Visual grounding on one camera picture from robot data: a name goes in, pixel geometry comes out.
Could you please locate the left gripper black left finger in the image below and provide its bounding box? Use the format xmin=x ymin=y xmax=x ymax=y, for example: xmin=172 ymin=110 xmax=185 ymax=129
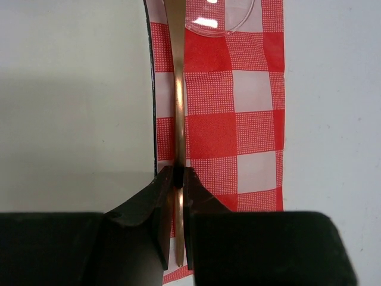
xmin=1 ymin=166 xmax=173 ymax=285

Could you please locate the red white checkered cloth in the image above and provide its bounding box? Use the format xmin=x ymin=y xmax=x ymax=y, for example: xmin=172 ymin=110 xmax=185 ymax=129
xmin=147 ymin=0 xmax=286 ymax=284

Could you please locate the gold spoon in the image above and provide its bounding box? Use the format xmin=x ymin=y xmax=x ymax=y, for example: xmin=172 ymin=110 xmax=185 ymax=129
xmin=164 ymin=0 xmax=186 ymax=267

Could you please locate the clear wine glass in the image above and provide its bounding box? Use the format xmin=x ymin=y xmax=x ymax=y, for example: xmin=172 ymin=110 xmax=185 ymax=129
xmin=185 ymin=0 xmax=256 ymax=38

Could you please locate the white rectangular plate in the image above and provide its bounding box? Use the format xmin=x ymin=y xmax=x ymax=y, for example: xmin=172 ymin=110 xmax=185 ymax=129
xmin=1 ymin=1 xmax=155 ymax=212

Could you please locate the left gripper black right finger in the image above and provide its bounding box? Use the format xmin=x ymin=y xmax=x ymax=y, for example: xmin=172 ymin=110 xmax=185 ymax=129
xmin=184 ymin=167 xmax=357 ymax=285

